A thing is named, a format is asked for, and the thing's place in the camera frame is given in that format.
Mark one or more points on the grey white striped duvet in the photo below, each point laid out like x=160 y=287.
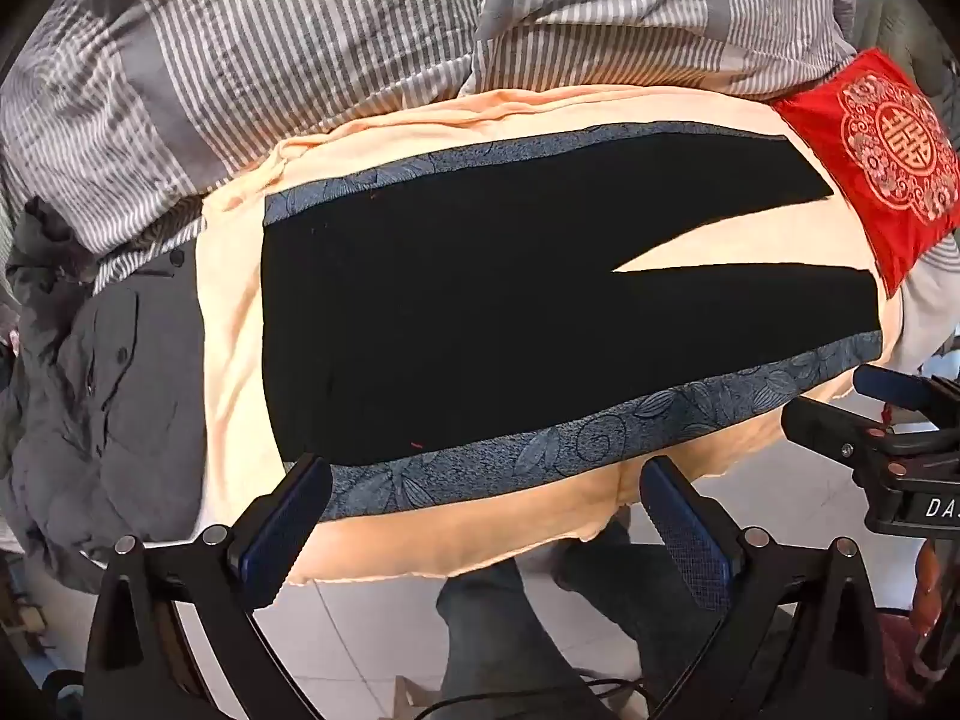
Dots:
x=300 y=52

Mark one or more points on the grey jacket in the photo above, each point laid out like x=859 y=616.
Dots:
x=112 y=390

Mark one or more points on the red embroidered pillow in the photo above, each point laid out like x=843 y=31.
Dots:
x=840 y=165

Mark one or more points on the blue floral patterned cloth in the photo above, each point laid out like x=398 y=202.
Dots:
x=585 y=444

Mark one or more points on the peach blanket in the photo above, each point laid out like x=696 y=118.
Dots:
x=232 y=315

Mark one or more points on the black pants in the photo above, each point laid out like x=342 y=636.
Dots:
x=450 y=300

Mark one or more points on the person's grey jeans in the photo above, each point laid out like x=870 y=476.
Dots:
x=510 y=637

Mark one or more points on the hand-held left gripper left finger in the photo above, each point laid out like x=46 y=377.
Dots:
x=289 y=532

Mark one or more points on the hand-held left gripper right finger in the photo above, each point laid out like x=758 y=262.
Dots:
x=686 y=532

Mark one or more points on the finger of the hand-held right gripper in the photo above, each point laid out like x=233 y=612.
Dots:
x=832 y=435
x=889 y=384

